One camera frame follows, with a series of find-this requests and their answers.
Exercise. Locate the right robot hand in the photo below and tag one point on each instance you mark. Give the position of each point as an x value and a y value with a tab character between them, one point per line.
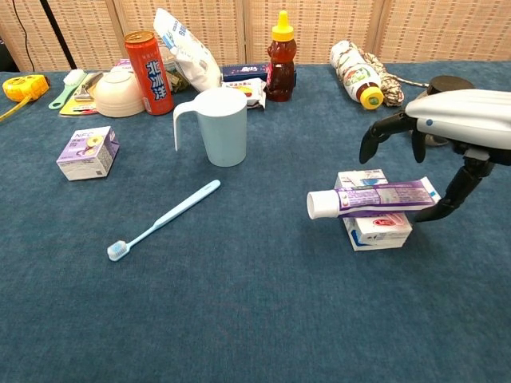
459	115

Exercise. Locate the purple white toothpaste tube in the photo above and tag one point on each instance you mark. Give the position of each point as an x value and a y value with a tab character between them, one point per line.
383	197

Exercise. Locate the light blue toothbrush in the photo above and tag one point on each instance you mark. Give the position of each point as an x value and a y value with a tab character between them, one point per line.
175	213

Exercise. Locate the white blue milk carton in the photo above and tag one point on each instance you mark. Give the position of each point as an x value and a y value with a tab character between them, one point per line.
379	235

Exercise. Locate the dark blue box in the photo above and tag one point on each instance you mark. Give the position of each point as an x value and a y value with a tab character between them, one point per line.
243	72

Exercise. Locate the small purple pink box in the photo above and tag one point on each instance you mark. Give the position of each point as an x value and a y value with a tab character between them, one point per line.
123	64

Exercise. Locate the small purple white box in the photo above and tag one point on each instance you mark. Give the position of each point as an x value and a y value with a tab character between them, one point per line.
85	155

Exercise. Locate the seed jar black lid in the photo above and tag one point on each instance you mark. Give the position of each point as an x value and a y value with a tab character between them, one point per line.
451	83

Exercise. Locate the printed drink bottle yellow cap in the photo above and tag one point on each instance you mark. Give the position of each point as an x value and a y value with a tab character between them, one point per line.
355	76

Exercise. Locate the bamboo folding screen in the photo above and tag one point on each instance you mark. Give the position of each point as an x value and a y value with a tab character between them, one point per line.
319	32

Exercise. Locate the honey bear bottle yellow cap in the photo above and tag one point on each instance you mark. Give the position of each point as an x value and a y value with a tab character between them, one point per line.
281	68

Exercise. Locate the burger print snack packet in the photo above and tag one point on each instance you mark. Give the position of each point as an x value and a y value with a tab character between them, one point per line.
255	89

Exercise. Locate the white blue plastic bag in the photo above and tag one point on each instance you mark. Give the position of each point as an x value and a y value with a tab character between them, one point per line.
195	64

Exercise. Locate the blue table cloth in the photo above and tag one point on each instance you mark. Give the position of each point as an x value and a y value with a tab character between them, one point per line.
255	299

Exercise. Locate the clear container dried leaves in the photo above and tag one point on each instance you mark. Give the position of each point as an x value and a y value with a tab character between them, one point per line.
177	81

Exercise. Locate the red soda can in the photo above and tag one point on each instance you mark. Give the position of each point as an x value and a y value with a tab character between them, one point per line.
153	76

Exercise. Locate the cream ceramic bowl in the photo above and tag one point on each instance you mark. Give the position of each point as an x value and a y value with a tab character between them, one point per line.
120	97

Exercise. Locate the razor on yellow card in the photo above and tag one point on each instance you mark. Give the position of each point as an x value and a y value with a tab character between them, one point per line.
85	91

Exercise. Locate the mint green cleaning brush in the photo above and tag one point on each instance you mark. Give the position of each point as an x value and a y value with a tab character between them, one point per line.
66	93

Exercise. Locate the black tripod stand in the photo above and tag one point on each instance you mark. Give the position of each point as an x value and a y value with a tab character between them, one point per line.
60	36

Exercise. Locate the yellow tape measure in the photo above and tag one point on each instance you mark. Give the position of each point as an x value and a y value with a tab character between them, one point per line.
24	85

